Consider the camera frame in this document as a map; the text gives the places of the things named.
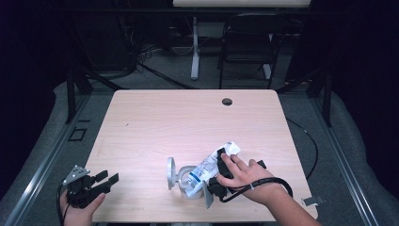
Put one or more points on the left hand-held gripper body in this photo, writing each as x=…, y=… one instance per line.
x=81, y=193

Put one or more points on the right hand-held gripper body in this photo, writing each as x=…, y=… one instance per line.
x=218, y=190

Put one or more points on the blue and white milk pouch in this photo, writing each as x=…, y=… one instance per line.
x=205, y=169

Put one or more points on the clear jug with white lid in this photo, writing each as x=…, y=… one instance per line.
x=171, y=175

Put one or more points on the person's left hand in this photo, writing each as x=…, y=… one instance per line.
x=78, y=216

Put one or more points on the person's right hand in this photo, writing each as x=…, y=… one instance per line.
x=251, y=179

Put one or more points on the black table grommet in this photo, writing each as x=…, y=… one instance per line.
x=227, y=101

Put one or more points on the black metal stand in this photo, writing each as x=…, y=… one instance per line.
x=71, y=94
x=327, y=100

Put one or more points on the grey tape strip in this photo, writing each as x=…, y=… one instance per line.
x=313, y=201

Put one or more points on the black folding chair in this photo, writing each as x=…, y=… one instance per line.
x=247, y=40

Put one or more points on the white desk with metal legs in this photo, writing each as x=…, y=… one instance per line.
x=241, y=3

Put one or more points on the aluminium floor rail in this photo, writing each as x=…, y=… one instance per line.
x=47, y=163
x=342, y=157

